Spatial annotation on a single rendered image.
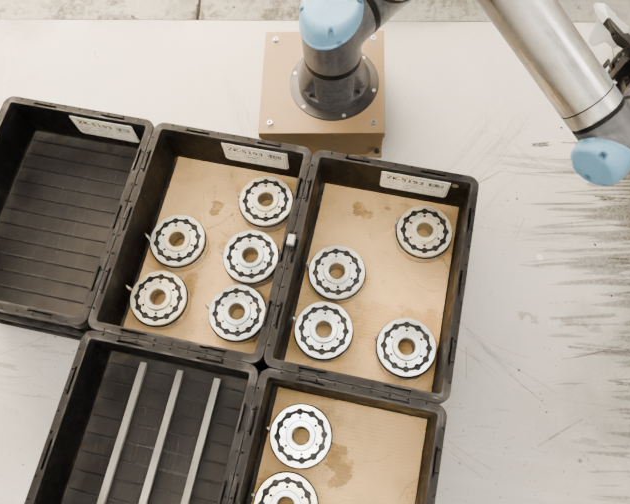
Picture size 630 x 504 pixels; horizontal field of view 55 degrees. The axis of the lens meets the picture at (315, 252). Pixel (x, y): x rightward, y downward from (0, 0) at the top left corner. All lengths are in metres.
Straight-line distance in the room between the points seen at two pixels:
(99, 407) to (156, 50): 0.86
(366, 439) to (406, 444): 0.07
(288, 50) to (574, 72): 0.72
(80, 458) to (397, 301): 0.61
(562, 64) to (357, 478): 0.70
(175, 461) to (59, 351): 0.38
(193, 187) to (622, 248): 0.89
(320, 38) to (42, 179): 0.61
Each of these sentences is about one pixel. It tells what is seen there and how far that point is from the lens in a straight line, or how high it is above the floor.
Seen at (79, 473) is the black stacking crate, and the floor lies 0.83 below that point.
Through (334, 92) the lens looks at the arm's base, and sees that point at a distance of 1.26.
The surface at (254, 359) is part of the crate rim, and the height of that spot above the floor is 0.93.
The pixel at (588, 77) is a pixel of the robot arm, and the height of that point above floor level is 1.24.
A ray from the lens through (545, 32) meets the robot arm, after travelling 0.85.
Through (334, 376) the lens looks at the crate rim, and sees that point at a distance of 0.98.
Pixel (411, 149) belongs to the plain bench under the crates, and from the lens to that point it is 1.38.
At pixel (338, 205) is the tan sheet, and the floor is 0.83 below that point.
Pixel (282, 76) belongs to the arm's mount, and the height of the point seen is 0.80.
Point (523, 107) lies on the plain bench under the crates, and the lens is 1.49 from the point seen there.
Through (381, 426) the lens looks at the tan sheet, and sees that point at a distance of 1.07.
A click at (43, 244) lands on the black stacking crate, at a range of 1.27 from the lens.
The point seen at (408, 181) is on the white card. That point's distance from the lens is 1.12.
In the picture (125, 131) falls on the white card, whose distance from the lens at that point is 1.24.
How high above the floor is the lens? 1.90
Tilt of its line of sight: 70 degrees down
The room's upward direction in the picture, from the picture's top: 5 degrees counter-clockwise
